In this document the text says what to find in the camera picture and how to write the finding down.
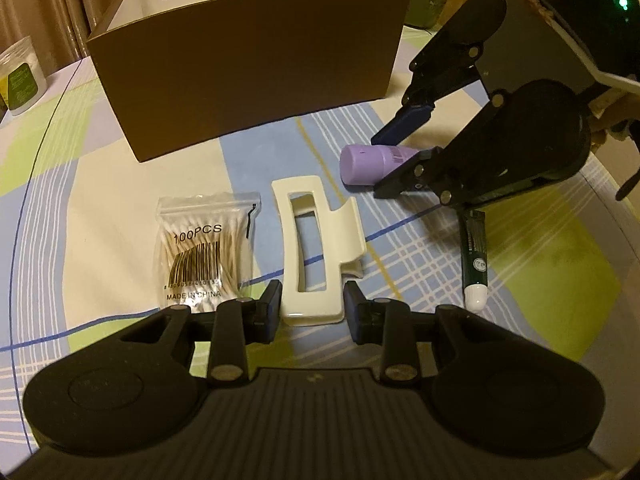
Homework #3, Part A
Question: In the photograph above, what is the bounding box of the white hair claw clip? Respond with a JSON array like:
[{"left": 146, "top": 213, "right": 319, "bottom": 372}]
[{"left": 271, "top": 176, "right": 367, "bottom": 326}]

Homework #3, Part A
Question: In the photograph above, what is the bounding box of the white plastic jar green label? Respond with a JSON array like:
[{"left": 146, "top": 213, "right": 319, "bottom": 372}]
[{"left": 1, "top": 36, "right": 48, "bottom": 116}]

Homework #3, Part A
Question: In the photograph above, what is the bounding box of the checkered tablecloth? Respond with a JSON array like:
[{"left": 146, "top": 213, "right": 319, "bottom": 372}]
[{"left": 1, "top": 29, "right": 639, "bottom": 471}]

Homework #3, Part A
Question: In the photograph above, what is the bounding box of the purple cosmetic tube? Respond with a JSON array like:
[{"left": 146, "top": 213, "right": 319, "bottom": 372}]
[{"left": 340, "top": 144, "right": 418, "bottom": 186}]

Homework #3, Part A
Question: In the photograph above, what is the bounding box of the cotton swab bag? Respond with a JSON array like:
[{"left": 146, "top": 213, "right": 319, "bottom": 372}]
[{"left": 154, "top": 192, "right": 262, "bottom": 313}]

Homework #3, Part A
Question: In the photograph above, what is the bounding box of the green ointment tube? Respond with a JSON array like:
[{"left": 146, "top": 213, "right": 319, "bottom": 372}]
[{"left": 458, "top": 210, "right": 488, "bottom": 313}]

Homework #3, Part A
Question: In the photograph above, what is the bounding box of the brown cardboard box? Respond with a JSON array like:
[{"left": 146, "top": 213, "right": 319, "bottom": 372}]
[{"left": 88, "top": 0, "right": 409, "bottom": 162}]

